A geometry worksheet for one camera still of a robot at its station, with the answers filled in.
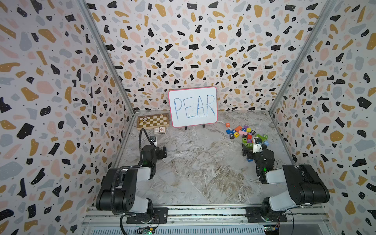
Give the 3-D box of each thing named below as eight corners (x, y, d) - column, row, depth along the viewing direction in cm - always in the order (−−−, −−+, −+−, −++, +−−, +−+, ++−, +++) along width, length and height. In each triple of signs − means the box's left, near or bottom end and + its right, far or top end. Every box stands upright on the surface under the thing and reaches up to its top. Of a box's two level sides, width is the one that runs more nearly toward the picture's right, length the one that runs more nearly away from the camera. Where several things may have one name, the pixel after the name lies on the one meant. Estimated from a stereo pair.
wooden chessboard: (137, 130, 112) (135, 127, 109) (139, 118, 120) (138, 115, 117) (169, 127, 114) (169, 124, 111) (169, 115, 122) (168, 112, 119)
